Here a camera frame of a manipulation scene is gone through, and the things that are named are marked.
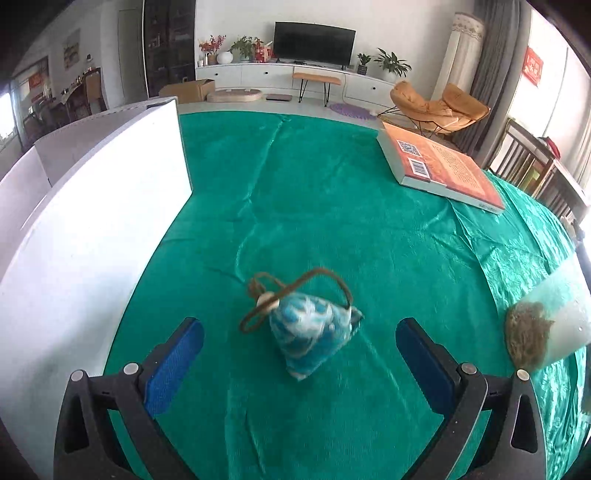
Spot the blue patterned drawstring pouch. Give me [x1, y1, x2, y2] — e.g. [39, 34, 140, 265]
[239, 267, 363, 380]

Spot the clear jar with black lid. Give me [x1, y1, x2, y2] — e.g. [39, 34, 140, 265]
[505, 255, 590, 373]

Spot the white cardboard storage box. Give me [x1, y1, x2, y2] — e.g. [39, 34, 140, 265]
[1, 97, 191, 479]

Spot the dark wooden railing chair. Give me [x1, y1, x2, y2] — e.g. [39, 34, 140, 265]
[486, 118, 590, 222]

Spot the orange book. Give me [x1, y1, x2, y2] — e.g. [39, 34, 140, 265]
[377, 123, 505, 214]

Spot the green satin tablecloth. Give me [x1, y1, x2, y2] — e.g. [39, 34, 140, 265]
[107, 112, 574, 479]

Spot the orange rocking lounge chair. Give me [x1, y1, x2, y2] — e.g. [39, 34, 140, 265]
[379, 81, 491, 136]

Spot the purple round rug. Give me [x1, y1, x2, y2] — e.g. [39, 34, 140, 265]
[329, 103, 376, 120]

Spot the white standing air conditioner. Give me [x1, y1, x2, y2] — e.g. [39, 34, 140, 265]
[432, 12, 486, 100]

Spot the white tv cabinet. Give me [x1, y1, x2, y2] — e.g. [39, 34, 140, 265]
[195, 63, 394, 108]

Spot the wooden dining chair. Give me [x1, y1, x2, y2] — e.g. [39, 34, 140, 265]
[83, 68, 107, 114]

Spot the brown cardboard box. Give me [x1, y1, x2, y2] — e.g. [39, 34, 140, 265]
[158, 79, 215, 104]

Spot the green potted plant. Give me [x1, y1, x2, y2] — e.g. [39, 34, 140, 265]
[375, 48, 412, 84]

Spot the beige oval floor mat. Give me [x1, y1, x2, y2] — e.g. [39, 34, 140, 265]
[206, 89, 263, 103]

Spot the wooden bench with black legs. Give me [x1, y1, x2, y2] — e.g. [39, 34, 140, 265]
[292, 71, 343, 108]

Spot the grey curtain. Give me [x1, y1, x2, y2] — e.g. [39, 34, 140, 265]
[454, 1, 531, 167]

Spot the white round vase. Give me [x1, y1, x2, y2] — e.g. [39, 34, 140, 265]
[216, 51, 233, 65]

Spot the red flower arrangement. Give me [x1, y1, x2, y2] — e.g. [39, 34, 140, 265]
[198, 35, 226, 65]

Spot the black flat television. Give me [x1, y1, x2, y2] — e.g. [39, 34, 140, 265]
[273, 22, 356, 67]

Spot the tall black display cabinet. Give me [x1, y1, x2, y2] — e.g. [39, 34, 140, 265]
[142, 0, 195, 97]

